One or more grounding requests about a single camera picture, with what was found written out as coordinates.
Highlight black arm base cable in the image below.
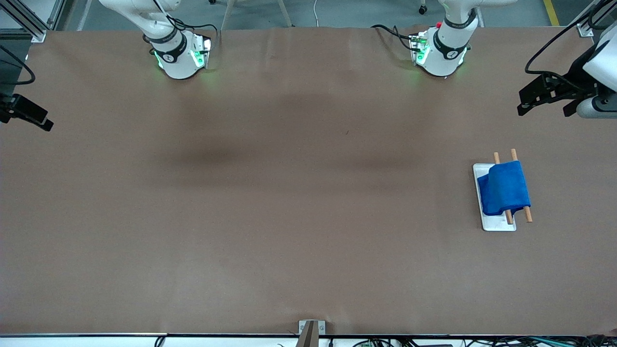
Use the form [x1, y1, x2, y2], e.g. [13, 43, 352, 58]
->
[149, 0, 222, 49]
[371, 24, 417, 51]

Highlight black left arm base cable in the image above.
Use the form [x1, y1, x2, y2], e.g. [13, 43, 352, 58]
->
[371, 24, 417, 51]

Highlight white table edge rail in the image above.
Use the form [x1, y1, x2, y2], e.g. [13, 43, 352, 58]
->
[0, 334, 617, 347]

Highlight white stand legs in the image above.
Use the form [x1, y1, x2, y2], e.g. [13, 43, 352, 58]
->
[219, 0, 295, 29]

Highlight black right arm base cable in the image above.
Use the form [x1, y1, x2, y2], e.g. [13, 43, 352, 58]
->
[149, 0, 222, 49]

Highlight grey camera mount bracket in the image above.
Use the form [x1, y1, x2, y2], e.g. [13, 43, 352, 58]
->
[298, 320, 326, 347]

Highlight blue microfibre towel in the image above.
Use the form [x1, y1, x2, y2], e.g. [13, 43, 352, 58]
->
[477, 160, 532, 216]

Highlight aluminium frame profile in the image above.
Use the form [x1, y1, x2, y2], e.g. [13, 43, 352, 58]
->
[0, 0, 49, 43]
[576, 0, 617, 38]

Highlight brown table cover sheet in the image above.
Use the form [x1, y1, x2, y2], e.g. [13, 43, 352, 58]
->
[0, 27, 617, 336]

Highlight black left arm gripper cable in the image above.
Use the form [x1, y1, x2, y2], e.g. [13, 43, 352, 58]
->
[524, 2, 609, 94]

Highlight white towel rack wooden rods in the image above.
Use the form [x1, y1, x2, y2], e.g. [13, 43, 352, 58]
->
[472, 148, 533, 232]

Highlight black right arm gripper cable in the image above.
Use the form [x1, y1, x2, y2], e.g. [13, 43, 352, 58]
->
[0, 45, 36, 85]

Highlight black arm gripper cable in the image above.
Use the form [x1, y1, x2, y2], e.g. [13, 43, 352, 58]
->
[524, 2, 609, 94]
[0, 45, 36, 85]

